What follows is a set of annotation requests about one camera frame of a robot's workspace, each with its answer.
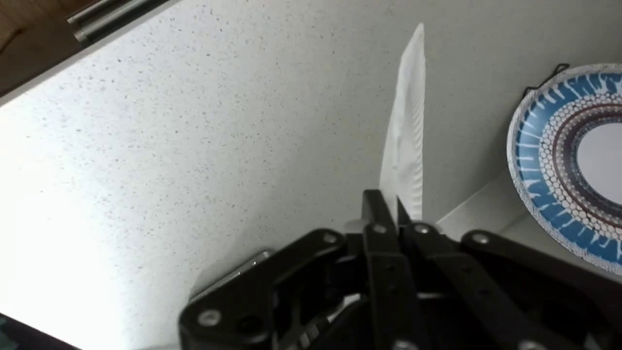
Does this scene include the plain white plate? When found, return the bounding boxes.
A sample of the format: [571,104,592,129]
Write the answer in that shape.
[376,22,427,224]

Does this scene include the black wire plate stand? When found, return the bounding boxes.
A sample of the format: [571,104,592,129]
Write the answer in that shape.
[520,61,571,102]

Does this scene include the long silver drawer handle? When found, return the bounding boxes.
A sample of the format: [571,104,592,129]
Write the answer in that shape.
[65,0,155,44]

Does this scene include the blue patterned decorative plate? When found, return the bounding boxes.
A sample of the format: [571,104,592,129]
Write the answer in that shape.
[505,61,622,283]

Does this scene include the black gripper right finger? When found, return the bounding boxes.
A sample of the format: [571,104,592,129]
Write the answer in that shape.
[394,197,622,350]

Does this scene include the dark base cabinet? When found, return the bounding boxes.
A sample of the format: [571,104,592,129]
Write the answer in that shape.
[0,0,178,108]

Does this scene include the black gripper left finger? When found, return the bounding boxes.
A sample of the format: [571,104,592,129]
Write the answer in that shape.
[176,189,423,350]

